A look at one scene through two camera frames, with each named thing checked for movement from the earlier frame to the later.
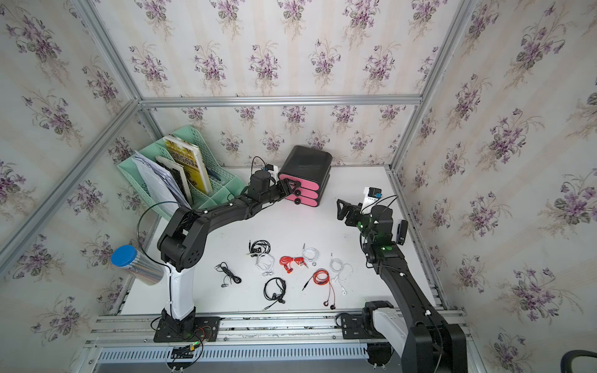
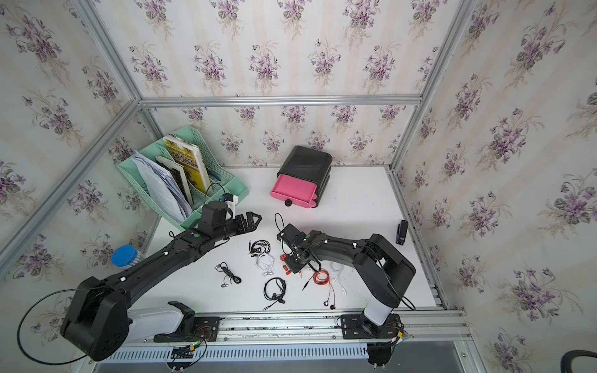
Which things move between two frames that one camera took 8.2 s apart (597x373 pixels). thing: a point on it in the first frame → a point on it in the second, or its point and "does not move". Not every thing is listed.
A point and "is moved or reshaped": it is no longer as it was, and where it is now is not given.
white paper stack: x=163 y=183 does not move
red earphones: x=322 y=277 does not move
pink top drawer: x=302 y=183 is moved or reshaped
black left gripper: x=288 y=190 → x=240 y=222
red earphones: x=286 y=260 does not move
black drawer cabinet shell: x=309 y=164 does not move
